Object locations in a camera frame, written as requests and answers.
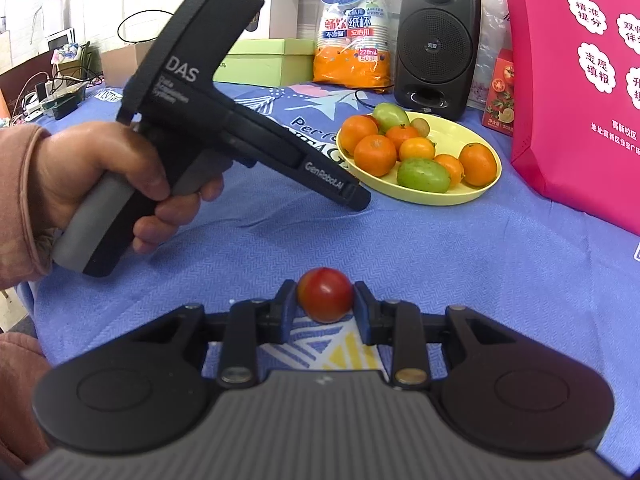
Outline medium orange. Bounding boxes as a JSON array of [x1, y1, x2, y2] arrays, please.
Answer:
[[458, 143, 499, 187], [340, 115, 380, 156]]

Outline small dark orange tangerine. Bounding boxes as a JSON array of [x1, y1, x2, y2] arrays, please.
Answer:
[[385, 125, 420, 150]]

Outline black speaker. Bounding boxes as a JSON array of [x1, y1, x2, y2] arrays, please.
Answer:
[[394, 0, 482, 111]]

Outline blue printed tablecloth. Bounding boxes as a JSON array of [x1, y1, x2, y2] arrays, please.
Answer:
[[15, 80, 640, 461]]

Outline yellowish orange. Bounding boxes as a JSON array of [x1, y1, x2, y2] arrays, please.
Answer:
[[398, 137, 437, 162]]

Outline person's left forearm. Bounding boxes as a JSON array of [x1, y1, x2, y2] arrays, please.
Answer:
[[0, 124, 54, 297]]

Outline pack of paper cups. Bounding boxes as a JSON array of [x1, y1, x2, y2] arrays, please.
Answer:
[[313, 0, 392, 90]]

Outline black wire loop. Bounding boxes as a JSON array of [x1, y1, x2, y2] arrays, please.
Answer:
[[117, 8, 174, 44]]

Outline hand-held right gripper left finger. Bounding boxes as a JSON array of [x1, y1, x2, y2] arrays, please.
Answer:
[[127, 279, 301, 388]]

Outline person's pink garment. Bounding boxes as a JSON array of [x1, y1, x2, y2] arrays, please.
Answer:
[[0, 332, 53, 471]]

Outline small orange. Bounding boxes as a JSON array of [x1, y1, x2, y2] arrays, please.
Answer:
[[433, 154, 466, 186]]

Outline brown cardboard box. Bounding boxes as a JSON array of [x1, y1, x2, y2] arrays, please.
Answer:
[[100, 40, 156, 88]]

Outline small white appliance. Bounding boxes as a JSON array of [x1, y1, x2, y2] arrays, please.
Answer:
[[46, 30, 77, 54]]

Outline white box with cup print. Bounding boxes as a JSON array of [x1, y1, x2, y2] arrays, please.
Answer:
[[242, 0, 302, 40]]

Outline white power strip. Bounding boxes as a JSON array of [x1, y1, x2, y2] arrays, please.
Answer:
[[19, 82, 52, 117]]

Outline red tomato with green tinge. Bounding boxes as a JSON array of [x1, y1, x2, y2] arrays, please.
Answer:
[[297, 267, 355, 324]]

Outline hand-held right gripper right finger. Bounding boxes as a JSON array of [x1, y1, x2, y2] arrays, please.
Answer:
[[352, 281, 524, 389]]

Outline black speaker cable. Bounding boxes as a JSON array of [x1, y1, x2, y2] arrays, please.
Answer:
[[353, 87, 397, 109]]

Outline large orange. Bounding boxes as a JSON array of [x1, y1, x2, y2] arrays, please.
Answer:
[[353, 134, 398, 178]]

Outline light green shoe box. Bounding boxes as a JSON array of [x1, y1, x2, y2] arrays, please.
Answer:
[[212, 38, 317, 88]]

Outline reddish green mango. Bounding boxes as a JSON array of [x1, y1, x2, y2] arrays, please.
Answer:
[[372, 103, 412, 133]]

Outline person's left hand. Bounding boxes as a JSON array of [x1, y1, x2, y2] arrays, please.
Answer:
[[31, 121, 227, 257]]

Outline white patterned bag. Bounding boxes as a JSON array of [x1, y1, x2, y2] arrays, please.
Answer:
[[472, 0, 516, 106]]

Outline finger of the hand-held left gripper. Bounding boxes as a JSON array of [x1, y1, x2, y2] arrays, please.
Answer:
[[342, 179, 372, 212]]

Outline yellow plate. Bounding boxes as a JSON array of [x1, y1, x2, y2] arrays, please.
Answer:
[[335, 111, 502, 206]]

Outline pink tote bag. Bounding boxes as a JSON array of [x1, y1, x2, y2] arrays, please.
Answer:
[[502, 0, 640, 236]]

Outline red fruit-print box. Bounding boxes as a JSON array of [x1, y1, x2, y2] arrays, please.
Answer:
[[481, 49, 516, 128]]

